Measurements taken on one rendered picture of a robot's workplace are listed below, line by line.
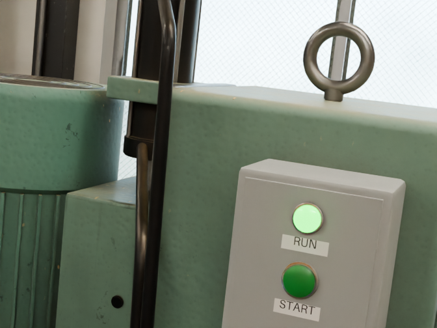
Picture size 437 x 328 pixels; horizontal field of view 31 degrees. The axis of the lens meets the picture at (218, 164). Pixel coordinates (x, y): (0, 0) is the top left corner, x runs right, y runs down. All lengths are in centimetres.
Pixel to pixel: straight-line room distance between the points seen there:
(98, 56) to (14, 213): 149
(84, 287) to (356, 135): 28
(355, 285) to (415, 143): 11
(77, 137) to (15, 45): 162
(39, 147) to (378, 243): 33
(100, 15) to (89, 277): 154
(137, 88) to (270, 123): 16
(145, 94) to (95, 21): 152
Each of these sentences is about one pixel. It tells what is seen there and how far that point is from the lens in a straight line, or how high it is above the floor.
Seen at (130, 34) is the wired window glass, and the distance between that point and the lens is 220.
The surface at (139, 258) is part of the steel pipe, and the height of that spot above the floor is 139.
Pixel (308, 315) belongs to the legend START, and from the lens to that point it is 50.
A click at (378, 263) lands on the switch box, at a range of 48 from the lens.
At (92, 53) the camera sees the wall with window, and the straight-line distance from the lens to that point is 217.
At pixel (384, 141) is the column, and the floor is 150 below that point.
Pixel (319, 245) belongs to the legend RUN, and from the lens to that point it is 49.
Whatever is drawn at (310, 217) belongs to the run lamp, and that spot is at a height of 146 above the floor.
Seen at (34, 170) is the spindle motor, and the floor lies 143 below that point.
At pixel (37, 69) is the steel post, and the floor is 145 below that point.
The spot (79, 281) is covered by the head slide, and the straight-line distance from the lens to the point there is 68.
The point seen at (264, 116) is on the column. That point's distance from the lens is 55.
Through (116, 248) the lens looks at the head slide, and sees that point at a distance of 66.
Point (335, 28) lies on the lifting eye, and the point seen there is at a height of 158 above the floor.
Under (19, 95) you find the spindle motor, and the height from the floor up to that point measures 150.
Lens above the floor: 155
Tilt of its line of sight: 8 degrees down
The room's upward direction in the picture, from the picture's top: 6 degrees clockwise
